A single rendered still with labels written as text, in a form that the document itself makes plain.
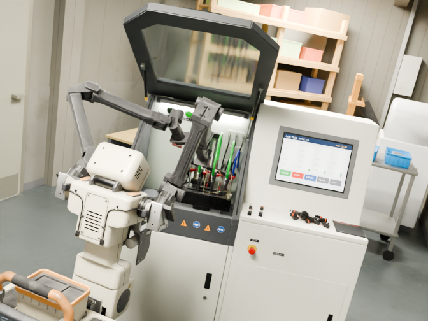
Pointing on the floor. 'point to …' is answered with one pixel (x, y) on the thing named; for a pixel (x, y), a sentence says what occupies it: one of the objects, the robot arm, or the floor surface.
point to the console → (257, 296)
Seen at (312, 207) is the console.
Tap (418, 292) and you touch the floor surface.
